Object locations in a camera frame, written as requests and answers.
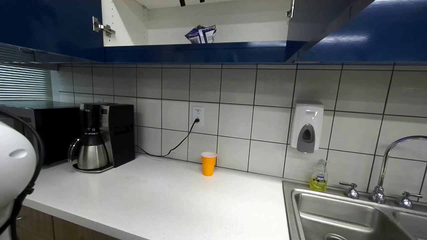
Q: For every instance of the orange paper cup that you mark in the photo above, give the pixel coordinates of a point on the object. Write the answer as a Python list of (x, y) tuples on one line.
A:
[(208, 161)]

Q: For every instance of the blue chips packet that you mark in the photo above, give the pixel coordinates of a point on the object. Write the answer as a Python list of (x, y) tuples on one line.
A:
[(202, 35)]

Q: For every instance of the dish soap bottle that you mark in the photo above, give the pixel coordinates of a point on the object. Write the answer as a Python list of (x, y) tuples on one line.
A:
[(318, 180)]

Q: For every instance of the black microwave oven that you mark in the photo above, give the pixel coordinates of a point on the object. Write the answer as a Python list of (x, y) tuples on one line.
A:
[(56, 124)]

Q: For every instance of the steel black coffee maker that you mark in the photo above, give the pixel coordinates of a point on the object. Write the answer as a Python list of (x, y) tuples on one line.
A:
[(116, 124)]

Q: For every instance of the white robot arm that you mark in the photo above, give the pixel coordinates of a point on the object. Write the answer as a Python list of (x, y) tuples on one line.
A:
[(20, 164)]

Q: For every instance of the wooden lower cabinet drawers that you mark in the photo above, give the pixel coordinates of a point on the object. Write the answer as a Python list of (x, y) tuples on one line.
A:
[(37, 225)]

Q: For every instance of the white wall outlet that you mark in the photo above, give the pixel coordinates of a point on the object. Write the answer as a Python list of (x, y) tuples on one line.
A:
[(198, 115)]

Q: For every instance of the blue cupboard door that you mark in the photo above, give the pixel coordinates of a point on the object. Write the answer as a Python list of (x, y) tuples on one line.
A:
[(386, 31), (61, 27)]

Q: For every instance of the blue upper cupboard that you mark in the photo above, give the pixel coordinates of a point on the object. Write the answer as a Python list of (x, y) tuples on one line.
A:
[(154, 31)]

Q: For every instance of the white wall soap dispenser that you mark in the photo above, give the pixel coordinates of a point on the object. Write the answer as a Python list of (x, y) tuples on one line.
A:
[(306, 131)]

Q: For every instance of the steel coffee carafe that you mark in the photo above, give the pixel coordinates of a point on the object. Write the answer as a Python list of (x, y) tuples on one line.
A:
[(88, 152)]

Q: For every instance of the stainless steel sink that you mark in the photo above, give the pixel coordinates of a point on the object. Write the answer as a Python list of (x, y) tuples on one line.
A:
[(334, 216)]

